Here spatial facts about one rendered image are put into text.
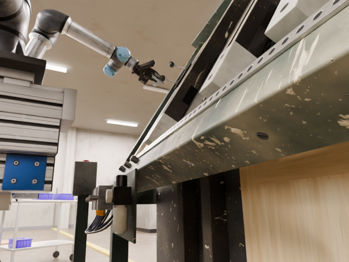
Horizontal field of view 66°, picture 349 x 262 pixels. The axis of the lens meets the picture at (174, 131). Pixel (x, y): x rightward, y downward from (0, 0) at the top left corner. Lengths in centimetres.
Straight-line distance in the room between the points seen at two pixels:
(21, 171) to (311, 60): 66
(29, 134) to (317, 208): 65
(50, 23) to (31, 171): 95
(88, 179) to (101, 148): 1079
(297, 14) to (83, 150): 1188
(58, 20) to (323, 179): 134
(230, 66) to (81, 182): 114
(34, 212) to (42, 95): 1098
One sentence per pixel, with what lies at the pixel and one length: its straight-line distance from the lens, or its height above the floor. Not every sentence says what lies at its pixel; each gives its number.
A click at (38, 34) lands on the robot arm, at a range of 162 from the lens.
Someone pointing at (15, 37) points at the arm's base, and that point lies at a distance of 86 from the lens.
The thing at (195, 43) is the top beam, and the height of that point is 187.
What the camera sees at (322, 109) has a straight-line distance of 33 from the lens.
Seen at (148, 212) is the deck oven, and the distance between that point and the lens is 813.
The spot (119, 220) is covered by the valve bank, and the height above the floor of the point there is 64.
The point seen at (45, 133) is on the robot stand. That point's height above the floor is 86.
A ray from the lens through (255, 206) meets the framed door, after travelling 75.
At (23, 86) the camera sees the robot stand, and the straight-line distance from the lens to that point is 78.
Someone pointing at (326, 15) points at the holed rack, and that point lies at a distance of 35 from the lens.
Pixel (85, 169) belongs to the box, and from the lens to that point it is 156.
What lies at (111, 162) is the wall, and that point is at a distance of 1236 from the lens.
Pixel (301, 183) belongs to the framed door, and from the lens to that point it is 63.
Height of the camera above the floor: 68
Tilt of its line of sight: 16 degrees up
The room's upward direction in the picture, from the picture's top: 1 degrees counter-clockwise
